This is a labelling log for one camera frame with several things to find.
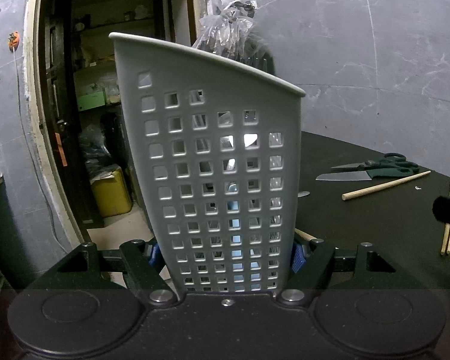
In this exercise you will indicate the orange wall hook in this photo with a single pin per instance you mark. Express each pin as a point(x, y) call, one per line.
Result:
point(13, 41)

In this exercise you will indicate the green box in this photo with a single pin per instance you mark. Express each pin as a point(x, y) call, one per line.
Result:
point(89, 101)

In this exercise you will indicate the yellow container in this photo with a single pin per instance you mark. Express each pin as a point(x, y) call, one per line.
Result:
point(111, 193)

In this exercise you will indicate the plastic bag of dark contents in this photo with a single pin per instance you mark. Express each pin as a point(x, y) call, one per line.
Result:
point(234, 36)

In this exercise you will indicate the wooden chopstick purple band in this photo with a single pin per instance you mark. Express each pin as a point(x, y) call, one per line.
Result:
point(446, 238)

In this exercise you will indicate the white perforated utensil basket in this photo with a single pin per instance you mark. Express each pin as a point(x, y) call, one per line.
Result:
point(185, 111)

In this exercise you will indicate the butter knife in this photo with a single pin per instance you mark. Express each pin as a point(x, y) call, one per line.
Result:
point(303, 194)

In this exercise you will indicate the green handled scissors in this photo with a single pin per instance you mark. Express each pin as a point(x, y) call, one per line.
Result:
point(388, 160)

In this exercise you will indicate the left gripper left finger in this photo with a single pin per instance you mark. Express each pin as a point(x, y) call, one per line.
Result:
point(143, 262)

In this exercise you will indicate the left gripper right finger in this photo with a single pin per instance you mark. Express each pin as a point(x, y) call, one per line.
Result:
point(310, 271)

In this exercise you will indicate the wooden chopstick long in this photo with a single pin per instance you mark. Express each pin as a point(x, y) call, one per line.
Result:
point(380, 187)

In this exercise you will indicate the blue handled spoon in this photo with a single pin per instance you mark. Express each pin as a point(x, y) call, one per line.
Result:
point(244, 209)

